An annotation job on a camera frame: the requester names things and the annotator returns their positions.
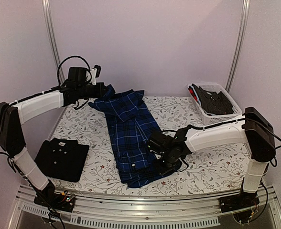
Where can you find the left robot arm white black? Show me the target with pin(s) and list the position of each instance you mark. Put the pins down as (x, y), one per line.
(12, 141)

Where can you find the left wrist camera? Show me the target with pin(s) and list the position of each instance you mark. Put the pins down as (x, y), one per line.
(94, 74)

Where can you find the folded black polo shirt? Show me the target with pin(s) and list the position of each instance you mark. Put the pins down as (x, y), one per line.
(62, 159)

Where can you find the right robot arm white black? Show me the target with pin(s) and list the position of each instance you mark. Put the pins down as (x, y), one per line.
(250, 129)

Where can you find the aluminium front rail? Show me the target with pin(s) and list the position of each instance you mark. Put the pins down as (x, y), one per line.
(103, 211)

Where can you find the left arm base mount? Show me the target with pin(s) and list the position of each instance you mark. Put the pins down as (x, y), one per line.
(62, 201)

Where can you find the dark striped shirt in basket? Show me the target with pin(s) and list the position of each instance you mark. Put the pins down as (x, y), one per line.
(213, 103)

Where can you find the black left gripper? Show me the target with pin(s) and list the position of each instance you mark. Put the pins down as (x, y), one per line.
(100, 93)

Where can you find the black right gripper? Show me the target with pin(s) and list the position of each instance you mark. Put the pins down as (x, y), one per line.
(162, 171)

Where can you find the left aluminium frame post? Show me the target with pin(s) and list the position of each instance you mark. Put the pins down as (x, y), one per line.
(50, 31)

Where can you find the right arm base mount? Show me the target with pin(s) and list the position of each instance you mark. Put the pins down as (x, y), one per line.
(243, 206)

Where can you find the white plastic laundry basket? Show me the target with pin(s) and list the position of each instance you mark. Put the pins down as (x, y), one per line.
(209, 120)

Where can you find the blue plaid long sleeve shirt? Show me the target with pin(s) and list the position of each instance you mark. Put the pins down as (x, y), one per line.
(130, 125)

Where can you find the floral patterned table mat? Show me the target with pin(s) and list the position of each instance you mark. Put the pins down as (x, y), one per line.
(217, 169)

